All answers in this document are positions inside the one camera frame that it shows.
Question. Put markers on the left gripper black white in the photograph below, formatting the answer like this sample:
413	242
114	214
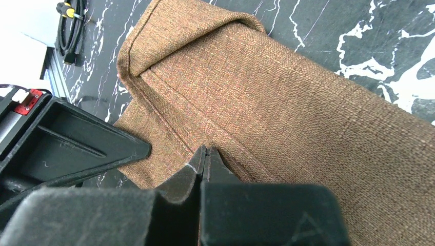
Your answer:
47	142

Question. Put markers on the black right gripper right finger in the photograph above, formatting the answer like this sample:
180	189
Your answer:
239	213

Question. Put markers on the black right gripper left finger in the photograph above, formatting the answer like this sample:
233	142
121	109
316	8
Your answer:
165	215

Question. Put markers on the brown woven cloth napkin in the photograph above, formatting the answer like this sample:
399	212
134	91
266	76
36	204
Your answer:
202	75

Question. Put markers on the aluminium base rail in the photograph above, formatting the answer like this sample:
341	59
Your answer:
52	71

